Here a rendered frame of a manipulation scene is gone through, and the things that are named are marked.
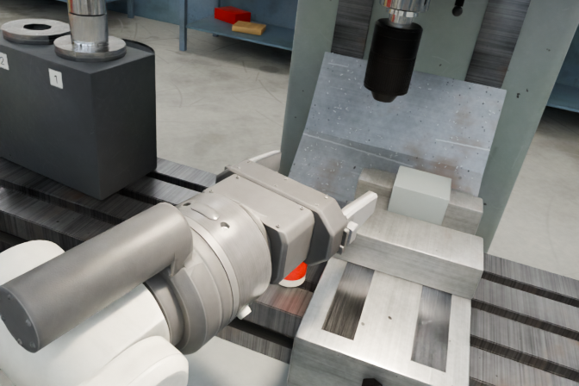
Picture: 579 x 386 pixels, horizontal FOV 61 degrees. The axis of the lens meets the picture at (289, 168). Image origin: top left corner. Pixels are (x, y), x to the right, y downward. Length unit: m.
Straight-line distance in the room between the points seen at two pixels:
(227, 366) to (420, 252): 0.26
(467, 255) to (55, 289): 0.39
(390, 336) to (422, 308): 0.05
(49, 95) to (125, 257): 0.48
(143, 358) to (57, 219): 0.46
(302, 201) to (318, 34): 0.58
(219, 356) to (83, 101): 0.36
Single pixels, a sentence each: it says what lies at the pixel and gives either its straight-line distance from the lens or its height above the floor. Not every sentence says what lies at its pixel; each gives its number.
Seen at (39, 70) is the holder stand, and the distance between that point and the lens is 0.72.
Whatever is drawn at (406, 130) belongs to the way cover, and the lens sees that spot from 0.89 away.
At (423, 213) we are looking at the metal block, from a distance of 0.56.
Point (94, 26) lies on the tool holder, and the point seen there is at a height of 1.19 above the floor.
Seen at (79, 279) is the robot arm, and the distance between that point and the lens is 0.25.
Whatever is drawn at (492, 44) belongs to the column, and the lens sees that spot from 0.89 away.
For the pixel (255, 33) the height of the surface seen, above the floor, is 0.25.
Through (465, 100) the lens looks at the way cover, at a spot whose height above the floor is 1.09.
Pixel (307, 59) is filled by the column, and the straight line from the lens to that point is 0.95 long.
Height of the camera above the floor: 1.36
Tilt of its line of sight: 29 degrees down
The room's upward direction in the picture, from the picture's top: 8 degrees clockwise
